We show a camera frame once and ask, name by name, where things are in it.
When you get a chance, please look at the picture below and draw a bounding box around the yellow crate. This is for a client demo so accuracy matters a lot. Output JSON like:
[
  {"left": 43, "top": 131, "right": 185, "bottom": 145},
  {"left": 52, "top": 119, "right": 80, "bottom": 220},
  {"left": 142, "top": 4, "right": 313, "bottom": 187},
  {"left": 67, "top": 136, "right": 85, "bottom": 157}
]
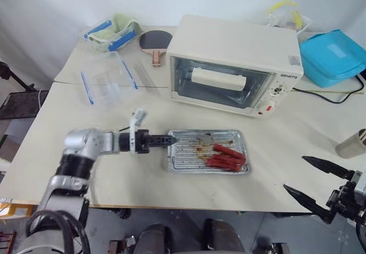
[{"left": 0, "top": 197, "right": 38, "bottom": 218}]

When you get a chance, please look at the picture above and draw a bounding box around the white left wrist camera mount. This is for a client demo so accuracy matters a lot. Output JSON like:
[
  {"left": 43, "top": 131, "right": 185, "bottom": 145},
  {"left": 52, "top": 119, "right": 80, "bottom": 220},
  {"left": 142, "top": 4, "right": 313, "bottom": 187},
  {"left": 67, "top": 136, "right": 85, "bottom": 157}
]
[{"left": 128, "top": 108, "right": 148, "bottom": 154}]

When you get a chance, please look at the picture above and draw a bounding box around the dark mesh shelf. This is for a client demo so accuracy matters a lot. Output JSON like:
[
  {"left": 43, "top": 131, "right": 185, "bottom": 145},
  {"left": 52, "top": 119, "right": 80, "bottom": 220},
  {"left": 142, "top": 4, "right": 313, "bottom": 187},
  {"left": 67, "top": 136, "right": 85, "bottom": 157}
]
[{"left": 0, "top": 90, "right": 50, "bottom": 121}]

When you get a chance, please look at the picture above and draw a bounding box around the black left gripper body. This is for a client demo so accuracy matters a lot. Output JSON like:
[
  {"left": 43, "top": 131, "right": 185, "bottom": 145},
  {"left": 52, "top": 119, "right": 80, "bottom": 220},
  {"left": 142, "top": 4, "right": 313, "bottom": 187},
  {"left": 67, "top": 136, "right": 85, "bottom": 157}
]
[{"left": 134, "top": 129, "right": 151, "bottom": 155}]

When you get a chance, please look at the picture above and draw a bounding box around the thin yellow stick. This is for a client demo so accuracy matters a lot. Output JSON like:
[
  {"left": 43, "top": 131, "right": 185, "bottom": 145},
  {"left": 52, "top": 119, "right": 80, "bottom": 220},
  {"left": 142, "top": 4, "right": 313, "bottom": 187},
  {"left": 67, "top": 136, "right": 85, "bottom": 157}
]
[{"left": 313, "top": 89, "right": 366, "bottom": 95}]

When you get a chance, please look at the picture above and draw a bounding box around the green cloth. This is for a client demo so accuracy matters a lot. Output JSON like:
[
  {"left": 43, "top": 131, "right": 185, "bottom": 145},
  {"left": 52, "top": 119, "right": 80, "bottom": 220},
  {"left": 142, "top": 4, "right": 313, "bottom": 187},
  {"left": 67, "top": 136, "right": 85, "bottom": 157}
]
[{"left": 89, "top": 13, "right": 144, "bottom": 42}]

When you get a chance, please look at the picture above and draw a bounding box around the glass oven door white handle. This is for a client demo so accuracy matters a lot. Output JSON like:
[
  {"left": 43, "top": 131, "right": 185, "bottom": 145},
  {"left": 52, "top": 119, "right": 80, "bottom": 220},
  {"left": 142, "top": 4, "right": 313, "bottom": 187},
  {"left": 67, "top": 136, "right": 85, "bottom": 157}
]
[{"left": 170, "top": 54, "right": 276, "bottom": 114}]

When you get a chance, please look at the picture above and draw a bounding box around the brown wooden frame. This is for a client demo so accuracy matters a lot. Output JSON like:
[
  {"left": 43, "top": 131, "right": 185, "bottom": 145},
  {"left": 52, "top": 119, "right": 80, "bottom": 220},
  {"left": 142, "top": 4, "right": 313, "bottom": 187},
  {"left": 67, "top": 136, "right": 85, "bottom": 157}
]
[{"left": 0, "top": 231, "right": 17, "bottom": 254}]

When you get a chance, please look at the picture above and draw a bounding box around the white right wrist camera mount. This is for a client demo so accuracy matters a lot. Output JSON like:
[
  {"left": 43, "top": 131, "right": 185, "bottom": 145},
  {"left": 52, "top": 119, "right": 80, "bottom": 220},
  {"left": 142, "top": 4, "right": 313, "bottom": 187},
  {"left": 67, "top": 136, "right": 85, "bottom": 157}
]
[{"left": 352, "top": 170, "right": 366, "bottom": 199}]

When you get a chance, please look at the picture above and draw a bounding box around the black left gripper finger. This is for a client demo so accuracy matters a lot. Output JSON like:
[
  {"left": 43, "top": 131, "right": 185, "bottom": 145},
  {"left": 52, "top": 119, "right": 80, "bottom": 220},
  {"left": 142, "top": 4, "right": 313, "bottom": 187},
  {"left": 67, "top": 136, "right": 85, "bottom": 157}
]
[
  {"left": 147, "top": 134, "right": 179, "bottom": 143},
  {"left": 147, "top": 141, "right": 177, "bottom": 150}
]

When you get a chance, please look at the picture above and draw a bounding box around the blue lunch bag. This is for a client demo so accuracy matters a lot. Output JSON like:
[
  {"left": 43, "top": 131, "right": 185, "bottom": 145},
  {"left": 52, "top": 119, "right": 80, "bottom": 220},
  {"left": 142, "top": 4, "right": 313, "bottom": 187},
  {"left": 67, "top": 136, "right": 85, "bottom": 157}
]
[{"left": 299, "top": 29, "right": 366, "bottom": 89}]

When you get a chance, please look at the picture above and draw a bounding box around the red sausage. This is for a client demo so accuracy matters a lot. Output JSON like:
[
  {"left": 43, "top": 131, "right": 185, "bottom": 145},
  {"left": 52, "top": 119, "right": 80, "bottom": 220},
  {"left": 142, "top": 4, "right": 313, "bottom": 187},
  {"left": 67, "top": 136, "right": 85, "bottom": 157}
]
[
  {"left": 210, "top": 153, "right": 243, "bottom": 166},
  {"left": 205, "top": 158, "right": 242, "bottom": 170},
  {"left": 213, "top": 144, "right": 247, "bottom": 162}
]

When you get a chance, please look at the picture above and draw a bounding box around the cream toaster oven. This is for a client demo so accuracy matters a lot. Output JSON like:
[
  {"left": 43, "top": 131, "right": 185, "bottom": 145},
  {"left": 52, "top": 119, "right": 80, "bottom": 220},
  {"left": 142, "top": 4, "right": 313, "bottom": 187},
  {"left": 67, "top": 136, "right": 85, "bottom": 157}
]
[{"left": 166, "top": 14, "right": 305, "bottom": 120}]

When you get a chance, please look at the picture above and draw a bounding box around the black power cable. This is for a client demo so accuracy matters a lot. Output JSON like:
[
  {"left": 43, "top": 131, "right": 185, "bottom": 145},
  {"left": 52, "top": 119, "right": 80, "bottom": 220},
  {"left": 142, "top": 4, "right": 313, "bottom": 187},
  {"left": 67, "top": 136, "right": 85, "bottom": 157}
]
[{"left": 291, "top": 74, "right": 366, "bottom": 104}]

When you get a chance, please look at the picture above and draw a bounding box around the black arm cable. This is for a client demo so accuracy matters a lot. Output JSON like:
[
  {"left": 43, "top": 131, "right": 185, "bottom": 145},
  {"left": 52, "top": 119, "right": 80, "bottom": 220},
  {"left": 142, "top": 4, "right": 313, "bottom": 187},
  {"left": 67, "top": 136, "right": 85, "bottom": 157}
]
[
  {"left": 26, "top": 209, "right": 92, "bottom": 254},
  {"left": 355, "top": 222, "right": 366, "bottom": 251}
]

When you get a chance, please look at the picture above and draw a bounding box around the black stand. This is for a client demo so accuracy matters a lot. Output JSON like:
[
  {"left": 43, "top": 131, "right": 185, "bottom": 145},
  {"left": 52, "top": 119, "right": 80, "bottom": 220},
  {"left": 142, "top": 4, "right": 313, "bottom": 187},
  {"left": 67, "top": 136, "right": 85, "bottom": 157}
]
[{"left": 0, "top": 60, "right": 35, "bottom": 92}]

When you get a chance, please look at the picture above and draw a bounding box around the dark rounded shape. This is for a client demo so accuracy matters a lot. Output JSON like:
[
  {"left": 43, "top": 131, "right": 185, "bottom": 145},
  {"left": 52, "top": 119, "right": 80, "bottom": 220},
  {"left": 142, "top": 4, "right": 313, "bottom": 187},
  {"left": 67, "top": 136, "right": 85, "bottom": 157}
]
[
  {"left": 133, "top": 222, "right": 173, "bottom": 254},
  {"left": 202, "top": 217, "right": 247, "bottom": 254}
]

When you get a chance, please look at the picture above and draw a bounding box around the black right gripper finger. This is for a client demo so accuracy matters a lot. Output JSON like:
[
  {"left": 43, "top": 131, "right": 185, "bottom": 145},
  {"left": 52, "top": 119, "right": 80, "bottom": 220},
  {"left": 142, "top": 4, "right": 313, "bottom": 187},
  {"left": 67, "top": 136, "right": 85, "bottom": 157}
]
[
  {"left": 283, "top": 183, "right": 335, "bottom": 224},
  {"left": 301, "top": 155, "right": 356, "bottom": 181}
]

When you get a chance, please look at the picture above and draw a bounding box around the black table tennis paddle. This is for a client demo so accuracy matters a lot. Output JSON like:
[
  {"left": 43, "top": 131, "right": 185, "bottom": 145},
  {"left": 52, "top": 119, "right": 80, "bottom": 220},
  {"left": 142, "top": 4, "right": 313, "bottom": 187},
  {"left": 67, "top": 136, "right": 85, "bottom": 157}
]
[{"left": 139, "top": 29, "right": 174, "bottom": 68}]

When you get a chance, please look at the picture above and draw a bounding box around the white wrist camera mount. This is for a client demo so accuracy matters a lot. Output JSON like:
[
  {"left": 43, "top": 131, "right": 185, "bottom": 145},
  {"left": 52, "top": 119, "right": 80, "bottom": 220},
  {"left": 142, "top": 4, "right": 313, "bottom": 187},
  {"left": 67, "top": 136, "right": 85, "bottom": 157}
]
[
  {"left": 128, "top": 108, "right": 148, "bottom": 154},
  {"left": 352, "top": 170, "right": 366, "bottom": 199}
]

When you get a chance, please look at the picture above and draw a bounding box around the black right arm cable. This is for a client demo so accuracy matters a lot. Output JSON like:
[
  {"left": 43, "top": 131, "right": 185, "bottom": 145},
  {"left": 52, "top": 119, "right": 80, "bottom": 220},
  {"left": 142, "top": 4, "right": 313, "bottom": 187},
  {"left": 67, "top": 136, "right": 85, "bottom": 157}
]
[{"left": 355, "top": 222, "right": 366, "bottom": 251}]

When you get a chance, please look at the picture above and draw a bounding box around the empty clear plastic box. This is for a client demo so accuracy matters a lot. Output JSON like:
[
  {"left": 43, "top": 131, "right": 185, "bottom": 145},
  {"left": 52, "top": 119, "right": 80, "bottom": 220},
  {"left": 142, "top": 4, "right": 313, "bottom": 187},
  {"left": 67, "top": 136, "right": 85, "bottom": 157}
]
[{"left": 79, "top": 50, "right": 140, "bottom": 108}]

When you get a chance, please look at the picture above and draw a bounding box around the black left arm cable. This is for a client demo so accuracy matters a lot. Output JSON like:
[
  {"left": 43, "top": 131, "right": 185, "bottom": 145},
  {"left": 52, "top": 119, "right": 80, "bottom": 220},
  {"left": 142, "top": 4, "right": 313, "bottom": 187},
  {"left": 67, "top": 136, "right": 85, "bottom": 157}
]
[{"left": 26, "top": 209, "right": 92, "bottom": 254}]

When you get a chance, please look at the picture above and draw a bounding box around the silver metal baking tray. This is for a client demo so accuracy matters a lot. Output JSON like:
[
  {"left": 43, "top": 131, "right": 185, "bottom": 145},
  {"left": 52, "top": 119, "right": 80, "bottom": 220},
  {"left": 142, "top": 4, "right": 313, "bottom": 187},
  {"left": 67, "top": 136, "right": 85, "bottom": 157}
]
[{"left": 164, "top": 129, "right": 252, "bottom": 176}]

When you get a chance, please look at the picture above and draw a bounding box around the clear box with blue clips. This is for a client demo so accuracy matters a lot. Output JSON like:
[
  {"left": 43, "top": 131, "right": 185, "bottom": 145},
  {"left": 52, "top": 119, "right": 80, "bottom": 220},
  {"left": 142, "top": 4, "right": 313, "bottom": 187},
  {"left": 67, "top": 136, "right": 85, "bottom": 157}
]
[{"left": 82, "top": 19, "right": 138, "bottom": 53}]

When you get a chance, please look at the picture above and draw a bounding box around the clear bag with yellow handles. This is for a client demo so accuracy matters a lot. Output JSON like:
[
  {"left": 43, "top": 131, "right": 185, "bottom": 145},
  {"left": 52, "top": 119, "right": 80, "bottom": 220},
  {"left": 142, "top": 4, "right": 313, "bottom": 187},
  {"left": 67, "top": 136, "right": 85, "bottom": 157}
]
[{"left": 264, "top": 0, "right": 313, "bottom": 35}]

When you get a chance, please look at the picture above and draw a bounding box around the beige cup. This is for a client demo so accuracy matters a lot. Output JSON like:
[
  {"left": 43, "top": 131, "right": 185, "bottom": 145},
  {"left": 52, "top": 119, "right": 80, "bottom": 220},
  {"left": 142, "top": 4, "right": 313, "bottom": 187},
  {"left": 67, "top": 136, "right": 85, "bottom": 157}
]
[{"left": 335, "top": 128, "right": 366, "bottom": 160}]

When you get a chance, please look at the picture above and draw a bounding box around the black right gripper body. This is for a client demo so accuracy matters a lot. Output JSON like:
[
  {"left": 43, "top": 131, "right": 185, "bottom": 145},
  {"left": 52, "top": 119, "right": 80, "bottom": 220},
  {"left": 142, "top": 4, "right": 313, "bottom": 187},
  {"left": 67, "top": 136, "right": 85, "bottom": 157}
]
[{"left": 325, "top": 178, "right": 366, "bottom": 227}]

